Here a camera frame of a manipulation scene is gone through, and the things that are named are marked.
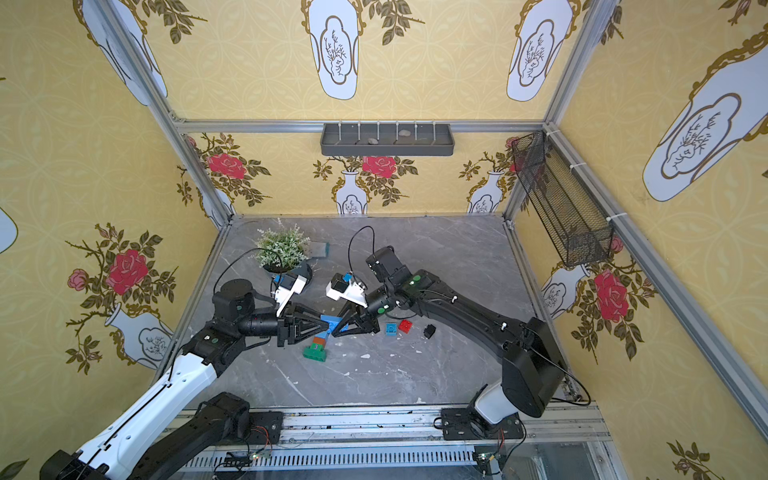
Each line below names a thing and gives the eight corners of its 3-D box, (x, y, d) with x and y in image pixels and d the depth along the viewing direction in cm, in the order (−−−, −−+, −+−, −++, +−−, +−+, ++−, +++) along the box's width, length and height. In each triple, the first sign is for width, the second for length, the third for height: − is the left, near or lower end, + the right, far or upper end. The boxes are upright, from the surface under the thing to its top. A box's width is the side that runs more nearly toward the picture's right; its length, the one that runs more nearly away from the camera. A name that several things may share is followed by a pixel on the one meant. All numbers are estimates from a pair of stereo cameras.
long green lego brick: (304, 357, 87) (301, 353, 85) (309, 345, 89) (306, 341, 87) (324, 362, 86) (322, 358, 84) (329, 350, 89) (327, 345, 86)
